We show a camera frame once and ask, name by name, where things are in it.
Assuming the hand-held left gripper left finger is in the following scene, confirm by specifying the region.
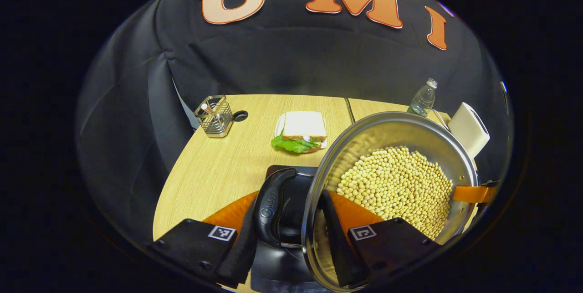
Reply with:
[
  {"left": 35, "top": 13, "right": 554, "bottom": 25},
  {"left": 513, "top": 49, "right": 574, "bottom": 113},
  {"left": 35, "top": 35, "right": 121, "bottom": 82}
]
[{"left": 149, "top": 190, "right": 261, "bottom": 290}]

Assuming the steel pot with black handle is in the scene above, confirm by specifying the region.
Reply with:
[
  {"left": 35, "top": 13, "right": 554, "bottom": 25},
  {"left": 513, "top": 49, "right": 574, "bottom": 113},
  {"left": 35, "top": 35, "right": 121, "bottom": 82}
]
[{"left": 253, "top": 111, "right": 480, "bottom": 293}]

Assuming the pile of soybeans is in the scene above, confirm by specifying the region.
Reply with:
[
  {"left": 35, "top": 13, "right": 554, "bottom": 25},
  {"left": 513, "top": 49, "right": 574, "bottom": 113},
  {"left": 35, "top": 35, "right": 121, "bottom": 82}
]
[{"left": 336, "top": 146, "right": 454, "bottom": 240}]

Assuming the white toaster cord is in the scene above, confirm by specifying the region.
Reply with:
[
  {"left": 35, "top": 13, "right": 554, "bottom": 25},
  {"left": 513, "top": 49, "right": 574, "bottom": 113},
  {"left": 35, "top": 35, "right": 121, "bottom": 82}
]
[{"left": 430, "top": 108, "right": 451, "bottom": 127}]

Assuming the metal wire holder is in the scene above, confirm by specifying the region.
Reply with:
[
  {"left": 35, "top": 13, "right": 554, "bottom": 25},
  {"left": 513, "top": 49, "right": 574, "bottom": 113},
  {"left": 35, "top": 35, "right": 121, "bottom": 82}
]
[{"left": 194, "top": 95, "right": 234, "bottom": 139}]

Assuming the sandwich with lettuce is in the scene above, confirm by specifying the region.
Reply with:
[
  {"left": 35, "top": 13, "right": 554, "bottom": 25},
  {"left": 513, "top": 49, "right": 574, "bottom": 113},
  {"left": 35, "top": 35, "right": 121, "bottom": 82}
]
[{"left": 272, "top": 111, "right": 328, "bottom": 154}]

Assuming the clear water bottle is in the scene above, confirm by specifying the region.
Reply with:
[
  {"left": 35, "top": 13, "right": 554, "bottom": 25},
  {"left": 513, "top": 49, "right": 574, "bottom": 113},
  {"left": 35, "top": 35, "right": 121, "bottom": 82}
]
[{"left": 407, "top": 78, "right": 438, "bottom": 118}]

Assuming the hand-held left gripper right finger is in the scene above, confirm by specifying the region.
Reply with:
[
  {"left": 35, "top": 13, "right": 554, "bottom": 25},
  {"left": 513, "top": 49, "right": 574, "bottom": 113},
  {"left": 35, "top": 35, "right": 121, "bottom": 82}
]
[{"left": 318, "top": 189, "right": 441, "bottom": 289}]

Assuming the white toaster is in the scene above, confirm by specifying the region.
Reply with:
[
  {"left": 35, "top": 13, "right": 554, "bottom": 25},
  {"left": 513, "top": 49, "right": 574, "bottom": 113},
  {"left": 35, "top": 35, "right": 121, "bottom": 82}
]
[{"left": 448, "top": 102, "right": 491, "bottom": 159}]

